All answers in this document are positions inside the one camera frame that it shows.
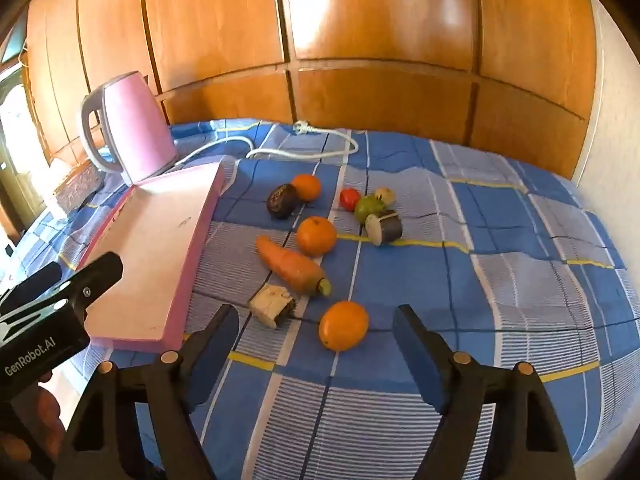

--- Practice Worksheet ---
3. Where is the orange carrot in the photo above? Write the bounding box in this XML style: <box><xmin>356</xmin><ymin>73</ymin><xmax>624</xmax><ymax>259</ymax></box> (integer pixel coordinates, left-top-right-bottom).
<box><xmin>256</xmin><ymin>235</ymin><xmax>333</xmax><ymax>297</ymax></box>

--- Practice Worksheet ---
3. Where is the wooden panelled wardrobe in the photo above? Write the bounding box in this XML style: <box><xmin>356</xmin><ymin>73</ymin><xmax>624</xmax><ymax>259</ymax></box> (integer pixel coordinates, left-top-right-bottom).
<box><xmin>22</xmin><ymin>0</ymin><xmax>598</xmax><ymax>181</ymax></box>

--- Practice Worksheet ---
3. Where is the silver embossed tissue box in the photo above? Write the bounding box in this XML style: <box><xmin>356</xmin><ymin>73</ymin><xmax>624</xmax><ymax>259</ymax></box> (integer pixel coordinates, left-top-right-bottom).
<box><xmin>52</xmin><ymin>160</ymin><xmax>103</xmax><ymax>213</ymax></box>

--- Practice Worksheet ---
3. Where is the small orange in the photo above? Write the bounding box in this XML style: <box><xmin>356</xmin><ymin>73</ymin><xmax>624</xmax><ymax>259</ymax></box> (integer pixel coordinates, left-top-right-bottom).
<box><xmin>291</xmin><ymin>173</ymin><xmax>322</xmax><ymax>203</ymax></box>

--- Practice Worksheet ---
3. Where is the blue plaid bedsheet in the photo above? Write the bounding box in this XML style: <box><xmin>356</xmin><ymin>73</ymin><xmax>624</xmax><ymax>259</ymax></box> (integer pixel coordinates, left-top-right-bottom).
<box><xmin>10</xmin><ymin>120</ymin><xmax>633</xmax><ymax>480</ymax></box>

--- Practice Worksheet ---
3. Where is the pink electric kettle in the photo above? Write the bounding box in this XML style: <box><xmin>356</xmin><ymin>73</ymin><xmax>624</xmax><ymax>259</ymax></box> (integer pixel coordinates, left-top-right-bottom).
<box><xmin>76</xmin><ymin>71</ymin><xmax>178</xmax><ymax>186</ymax></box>

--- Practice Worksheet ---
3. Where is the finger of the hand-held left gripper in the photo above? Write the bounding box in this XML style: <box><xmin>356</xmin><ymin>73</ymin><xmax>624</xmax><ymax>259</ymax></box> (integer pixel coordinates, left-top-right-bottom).
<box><xmin>0</xmin><ymin>253</ymin><xmax>123</xmax><ymax>331</ymax></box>
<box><xmin>0</xmin><ymin>265</ymin><xmax>64</xmax><ymax>306</ymax></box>

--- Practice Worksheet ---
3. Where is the cracked beige yam piece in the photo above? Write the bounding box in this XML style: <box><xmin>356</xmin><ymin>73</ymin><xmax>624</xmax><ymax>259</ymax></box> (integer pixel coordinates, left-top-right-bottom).
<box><xmin>248</xmin><ymin>282</ymin><xmax>299</xmax><ymax>331</ymax></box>

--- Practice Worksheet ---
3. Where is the green lime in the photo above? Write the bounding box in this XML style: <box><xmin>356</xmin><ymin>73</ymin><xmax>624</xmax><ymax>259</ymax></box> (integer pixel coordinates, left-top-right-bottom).
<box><xmin>354</xmin><ymin>196</ymin><xmax>388</xmax><ymax>225</ymax></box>

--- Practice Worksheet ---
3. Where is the dark brown mangosteen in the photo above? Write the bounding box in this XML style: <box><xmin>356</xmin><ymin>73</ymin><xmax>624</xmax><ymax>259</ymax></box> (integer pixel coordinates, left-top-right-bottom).
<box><xmin>266</xmin><ymin>184</ymin><xmax>301</xmax><ymax>220</ymax></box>

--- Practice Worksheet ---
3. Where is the pink shallow box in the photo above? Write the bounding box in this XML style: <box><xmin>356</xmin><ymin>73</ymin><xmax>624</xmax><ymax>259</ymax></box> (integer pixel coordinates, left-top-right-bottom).
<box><xmin>75</xmin><ymin>162</ymin><xmax>227</xmax><ymax>353</ymax></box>

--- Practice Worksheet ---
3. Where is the person's left hand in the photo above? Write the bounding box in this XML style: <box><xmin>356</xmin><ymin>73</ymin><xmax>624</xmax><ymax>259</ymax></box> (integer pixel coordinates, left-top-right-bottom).
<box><xmin>0</xmin><ymin>372</ymin><xmax>67</xmax><ymax>463</ymax></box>

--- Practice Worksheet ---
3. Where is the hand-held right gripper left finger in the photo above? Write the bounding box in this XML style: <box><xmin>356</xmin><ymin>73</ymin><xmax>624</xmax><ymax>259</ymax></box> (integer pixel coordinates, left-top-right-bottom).
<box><xmin>54</xmin><ymin>304</ymin><xmax>241</xmax><ymax>480</ymax></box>

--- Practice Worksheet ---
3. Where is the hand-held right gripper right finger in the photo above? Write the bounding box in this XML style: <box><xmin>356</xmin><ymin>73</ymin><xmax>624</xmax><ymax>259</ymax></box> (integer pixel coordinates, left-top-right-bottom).
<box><xmin>392</xmin><ymin>304</ymin><xmax>578</xmax><ymax>480</ymax></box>

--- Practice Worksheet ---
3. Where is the white power cable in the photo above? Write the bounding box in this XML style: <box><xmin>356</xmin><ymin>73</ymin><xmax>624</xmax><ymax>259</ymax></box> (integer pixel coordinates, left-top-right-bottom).
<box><xmin>170</xmin><ymin>120</ymin><xmax>360</xmax><ymax>167</ymax></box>

